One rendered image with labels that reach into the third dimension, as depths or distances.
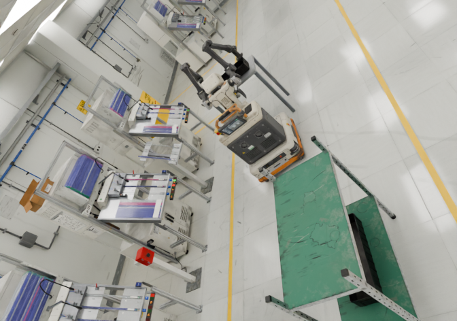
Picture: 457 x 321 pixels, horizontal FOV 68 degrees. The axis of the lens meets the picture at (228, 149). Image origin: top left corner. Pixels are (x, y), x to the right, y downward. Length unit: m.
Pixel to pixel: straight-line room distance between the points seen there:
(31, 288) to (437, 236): 3.22
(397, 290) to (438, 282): 0.40
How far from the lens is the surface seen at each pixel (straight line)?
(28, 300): 3.51
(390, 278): 2.38
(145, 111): 5.26
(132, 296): 3.51
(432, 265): 2.72
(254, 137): 3.58
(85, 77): 7.05
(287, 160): 3.75
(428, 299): 2.66
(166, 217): 4.41
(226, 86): 3.64
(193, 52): 8.08
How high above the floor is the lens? 2.42
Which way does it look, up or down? 29 degrees down
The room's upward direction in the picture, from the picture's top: 52 degrees counter-clockwise
